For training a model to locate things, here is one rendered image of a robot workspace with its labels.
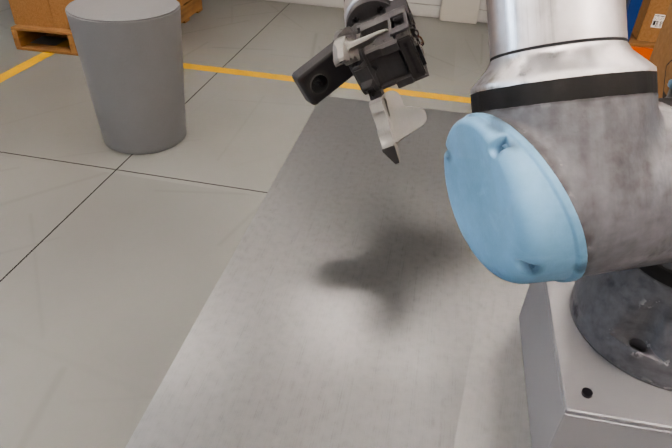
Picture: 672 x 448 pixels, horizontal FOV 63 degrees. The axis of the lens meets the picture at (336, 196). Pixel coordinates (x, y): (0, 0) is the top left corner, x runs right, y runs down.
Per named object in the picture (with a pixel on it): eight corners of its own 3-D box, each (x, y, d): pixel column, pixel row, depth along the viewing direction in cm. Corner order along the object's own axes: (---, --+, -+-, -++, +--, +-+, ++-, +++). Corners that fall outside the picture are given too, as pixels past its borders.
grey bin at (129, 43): (169, 165, 245) (148, 26, 210) (74, 151, 251) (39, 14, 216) (209, 121, 282) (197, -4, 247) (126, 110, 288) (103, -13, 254)
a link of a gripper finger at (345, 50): (375, 12, 52) (390, 22, 61) (319, 37, 54) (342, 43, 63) (386, 43, 53) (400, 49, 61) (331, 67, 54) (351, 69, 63)
